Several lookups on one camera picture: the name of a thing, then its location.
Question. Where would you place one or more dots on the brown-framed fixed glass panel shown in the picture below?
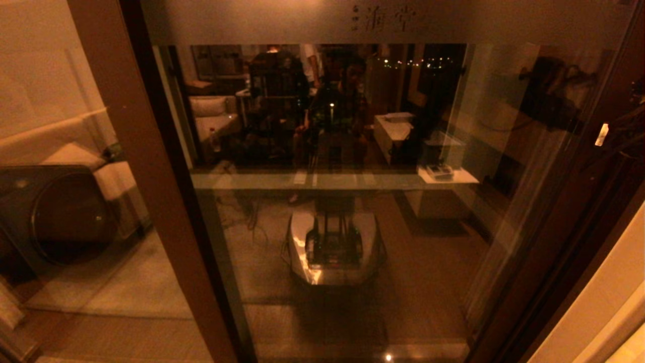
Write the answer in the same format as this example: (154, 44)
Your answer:
(169, 222)

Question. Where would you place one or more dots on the long stone railing sill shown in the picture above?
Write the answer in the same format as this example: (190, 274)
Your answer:
(252, 170)

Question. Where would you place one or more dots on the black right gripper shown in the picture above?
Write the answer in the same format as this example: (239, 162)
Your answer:
(622, 136)

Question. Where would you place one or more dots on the dark brown door jamb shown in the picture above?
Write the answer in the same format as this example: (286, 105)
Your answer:
(579, 292)

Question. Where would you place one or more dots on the brown-framed sliding glass door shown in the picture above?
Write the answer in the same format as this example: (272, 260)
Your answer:
(544, 227)

